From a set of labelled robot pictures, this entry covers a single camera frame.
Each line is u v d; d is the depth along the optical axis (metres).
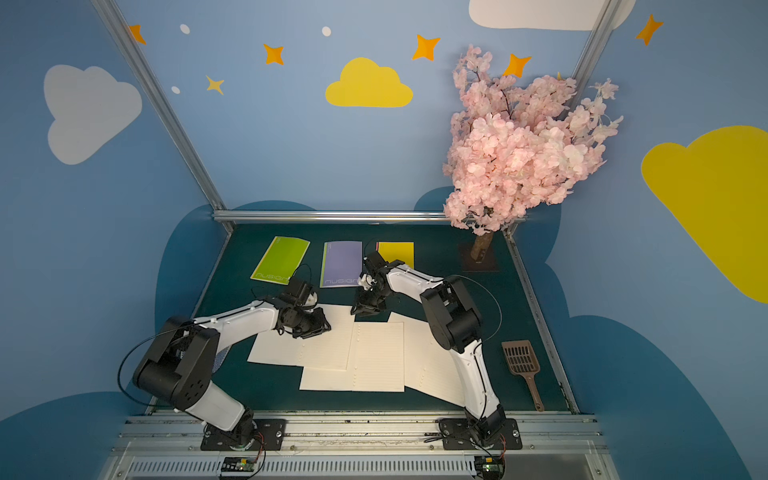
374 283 0.78
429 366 0.87
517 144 0.60
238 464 0.72
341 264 1.11
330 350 0.89
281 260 1.08
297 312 0.73
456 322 0.57
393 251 1.15
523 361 0.87
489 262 1.07
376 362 0.86
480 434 0.65
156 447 0.74
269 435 0.74
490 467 0.73
